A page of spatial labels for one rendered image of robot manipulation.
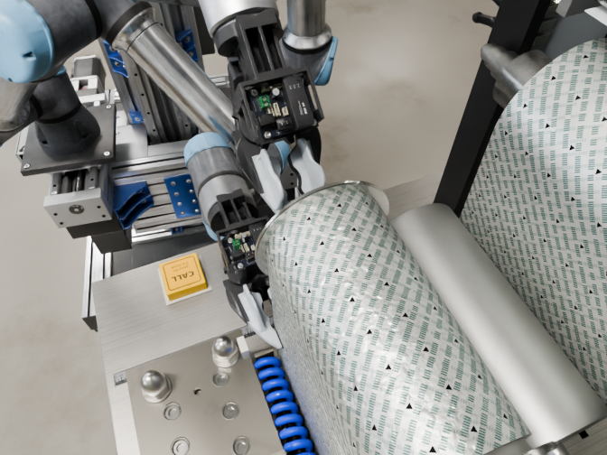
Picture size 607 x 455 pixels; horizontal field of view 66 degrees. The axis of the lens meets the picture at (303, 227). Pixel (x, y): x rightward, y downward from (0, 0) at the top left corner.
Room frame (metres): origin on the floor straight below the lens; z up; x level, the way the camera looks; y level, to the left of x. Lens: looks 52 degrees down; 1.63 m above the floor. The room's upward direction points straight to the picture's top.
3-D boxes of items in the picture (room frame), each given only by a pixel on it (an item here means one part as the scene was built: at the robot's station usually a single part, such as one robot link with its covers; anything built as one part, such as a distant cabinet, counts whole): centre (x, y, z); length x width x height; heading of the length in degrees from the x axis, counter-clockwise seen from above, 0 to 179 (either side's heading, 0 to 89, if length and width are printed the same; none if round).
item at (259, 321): (0.27, 0.06, 1.12); 0.09 x 0.03 x 0.06; 21
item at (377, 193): (0.28, -0.02, 1.25); 0.15 x 0.01 x 0.15; 112
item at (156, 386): (0.20, 0.19, 1.05); 0.04 x 0.04 x 0.04
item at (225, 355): (0.25, 0.10, 1.05); 0.04 x 0.04 x 0.04
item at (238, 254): (0.37, 0.08, 1.12); 0.12 x 0.08 x 0.09; 22
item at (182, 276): (0.44, 0.22, 0.91); 0.07 x 0.07 x 0.02; 22
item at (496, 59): (0.46, -0.22, 1.34); 0.06 x 0.03 x 0.03; 22
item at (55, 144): (0.93, 0.61, 0.87); 0.15 x 0.15 x 0.10
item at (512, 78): (0.40, -0.24, 1.34); 0.06 x 0.06 x 0.06; 22
